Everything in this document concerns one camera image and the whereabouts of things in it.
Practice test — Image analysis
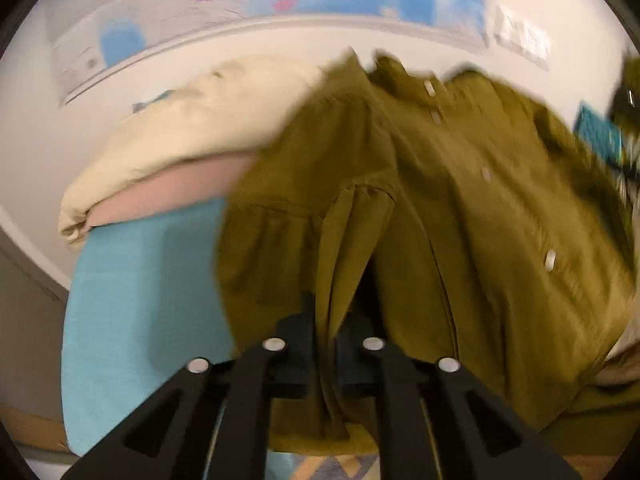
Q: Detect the white wall switch plate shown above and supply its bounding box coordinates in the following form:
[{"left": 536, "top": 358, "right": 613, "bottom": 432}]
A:
[{"left": 494, "top": 4, "right": 552, "bottom": 70}]

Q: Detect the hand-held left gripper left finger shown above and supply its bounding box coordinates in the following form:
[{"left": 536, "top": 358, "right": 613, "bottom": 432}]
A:
[{"left": 62, "top": 304, "right": 319, "bottom": 480}]

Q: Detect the teal patterned cloth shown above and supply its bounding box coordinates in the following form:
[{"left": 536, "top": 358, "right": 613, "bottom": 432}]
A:
[{"left": 574, "top": 101, "right": 623, "bottom": 167}]

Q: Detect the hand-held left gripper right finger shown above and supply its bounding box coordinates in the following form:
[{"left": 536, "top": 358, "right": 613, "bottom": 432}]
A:
[{"left": 337, "top": 329, "right": 581, "bottom": 480}]

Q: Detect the light blue bed sheet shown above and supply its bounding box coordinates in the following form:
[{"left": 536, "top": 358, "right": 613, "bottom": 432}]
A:
[{"left": 60, "top": 195, "right": 381, "bottom": 480}]

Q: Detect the olive button-up shirt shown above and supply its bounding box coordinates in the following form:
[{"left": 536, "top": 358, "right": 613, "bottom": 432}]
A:
[{"left": 215, "top": 47, "right": 640, "bottom": 457}]

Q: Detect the cream folded cloth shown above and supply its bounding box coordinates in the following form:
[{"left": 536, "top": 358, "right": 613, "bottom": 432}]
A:
[{"left": 58, "top": 57, "right": 326, "bottom": 247}]

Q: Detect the patterned rug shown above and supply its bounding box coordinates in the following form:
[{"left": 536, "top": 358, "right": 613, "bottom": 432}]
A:
[{"left": 270, "top": 452, "right": 382, "bottom": 480}]

